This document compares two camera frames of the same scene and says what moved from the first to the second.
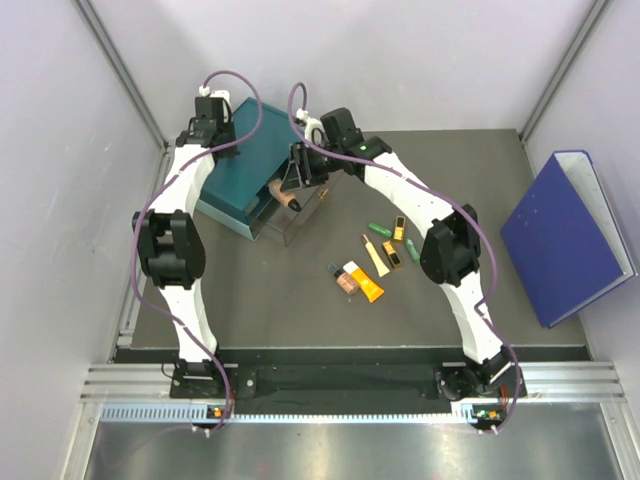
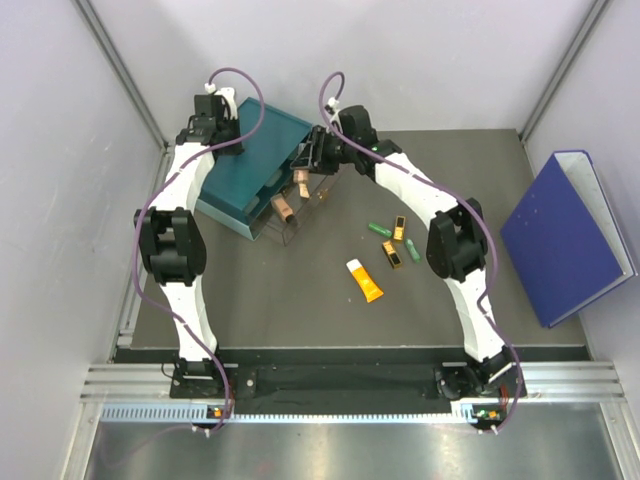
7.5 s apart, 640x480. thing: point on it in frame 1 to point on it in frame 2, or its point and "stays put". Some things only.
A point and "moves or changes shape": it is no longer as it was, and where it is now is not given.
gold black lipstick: [390, 253] stays put
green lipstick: [383, 231] stays put
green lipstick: [413, 250] stays put
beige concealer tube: [379, 264] to [304, 191]
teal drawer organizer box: [235, 186] stays put
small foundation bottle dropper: [344, 279] moves or changes shape
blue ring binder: [565, 241] stays put
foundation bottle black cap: [294, 204] to [283, 208]
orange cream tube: [371, 290] stays put
